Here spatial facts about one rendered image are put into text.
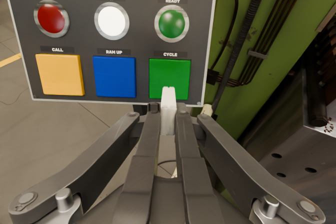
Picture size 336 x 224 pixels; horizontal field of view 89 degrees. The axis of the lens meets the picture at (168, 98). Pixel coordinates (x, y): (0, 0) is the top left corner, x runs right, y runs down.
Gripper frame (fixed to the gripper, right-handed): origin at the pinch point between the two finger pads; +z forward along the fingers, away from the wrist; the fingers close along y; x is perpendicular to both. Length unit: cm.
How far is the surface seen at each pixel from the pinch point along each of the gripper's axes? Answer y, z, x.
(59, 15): -18.4, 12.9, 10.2
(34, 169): -88, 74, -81
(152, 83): -2.9, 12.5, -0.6
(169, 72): 0.1, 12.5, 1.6
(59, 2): -18.2, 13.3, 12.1
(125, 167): -27, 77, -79
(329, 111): 36.6, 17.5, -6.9
